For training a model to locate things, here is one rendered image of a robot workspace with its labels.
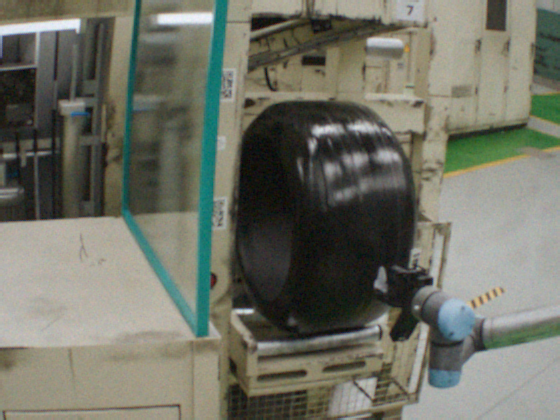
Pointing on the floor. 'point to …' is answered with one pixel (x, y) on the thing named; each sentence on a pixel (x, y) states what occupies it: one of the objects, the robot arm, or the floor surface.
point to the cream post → (232, 123)
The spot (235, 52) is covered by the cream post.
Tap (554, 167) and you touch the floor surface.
